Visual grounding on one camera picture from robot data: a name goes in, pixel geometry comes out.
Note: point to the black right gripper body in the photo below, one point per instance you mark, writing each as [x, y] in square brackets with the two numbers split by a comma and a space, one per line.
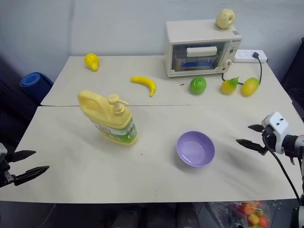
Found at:
[269, 139]

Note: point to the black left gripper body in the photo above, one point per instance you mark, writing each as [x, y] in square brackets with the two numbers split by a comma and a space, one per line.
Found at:
[5, 174]

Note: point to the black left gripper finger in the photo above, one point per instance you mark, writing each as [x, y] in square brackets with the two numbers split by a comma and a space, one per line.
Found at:
[23, 155]
[31, 174]

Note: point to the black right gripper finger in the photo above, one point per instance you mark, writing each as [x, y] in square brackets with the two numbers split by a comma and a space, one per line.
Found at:
[250, 145]
[256, 128]

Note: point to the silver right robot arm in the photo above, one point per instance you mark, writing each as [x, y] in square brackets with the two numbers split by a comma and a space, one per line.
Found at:
[295, 152]

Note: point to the purple plastic bowl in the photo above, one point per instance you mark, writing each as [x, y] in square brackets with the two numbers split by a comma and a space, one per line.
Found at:
[195, 149]

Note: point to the yellow detergent bottle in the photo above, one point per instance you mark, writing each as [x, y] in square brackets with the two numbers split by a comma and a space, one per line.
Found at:
[111, 123]

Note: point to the yellow-green toy mango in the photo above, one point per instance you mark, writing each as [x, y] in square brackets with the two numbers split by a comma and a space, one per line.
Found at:
[249, 86]

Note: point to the yellow-green toy pear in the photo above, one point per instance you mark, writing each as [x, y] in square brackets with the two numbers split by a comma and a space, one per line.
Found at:
[228, 86]

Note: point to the clear bag of toy fruit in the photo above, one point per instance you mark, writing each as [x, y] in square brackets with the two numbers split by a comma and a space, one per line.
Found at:
[247, 213]

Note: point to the green apple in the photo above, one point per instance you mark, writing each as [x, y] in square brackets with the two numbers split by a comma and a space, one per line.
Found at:
[197, 85]

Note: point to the white power strip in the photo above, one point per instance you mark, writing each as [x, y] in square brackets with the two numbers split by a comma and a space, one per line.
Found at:
[247, 55]

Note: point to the blue rolled mat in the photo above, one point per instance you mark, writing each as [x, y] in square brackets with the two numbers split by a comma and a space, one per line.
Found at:
[33, 80]

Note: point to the white toaster oven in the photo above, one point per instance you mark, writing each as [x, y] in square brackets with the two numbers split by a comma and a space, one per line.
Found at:
[197, 50]

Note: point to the pale yellow toy apple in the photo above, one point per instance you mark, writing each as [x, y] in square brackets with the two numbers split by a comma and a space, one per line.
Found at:
[225, 19]

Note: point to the yellow toy pear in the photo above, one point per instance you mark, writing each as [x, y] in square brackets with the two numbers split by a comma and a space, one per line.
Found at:
[91, 61]

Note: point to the yellow toy banana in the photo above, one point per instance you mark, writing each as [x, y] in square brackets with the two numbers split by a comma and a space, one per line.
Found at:
[146, 83]

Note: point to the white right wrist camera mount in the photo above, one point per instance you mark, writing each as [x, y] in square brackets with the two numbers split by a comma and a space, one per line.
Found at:
[278, 131]

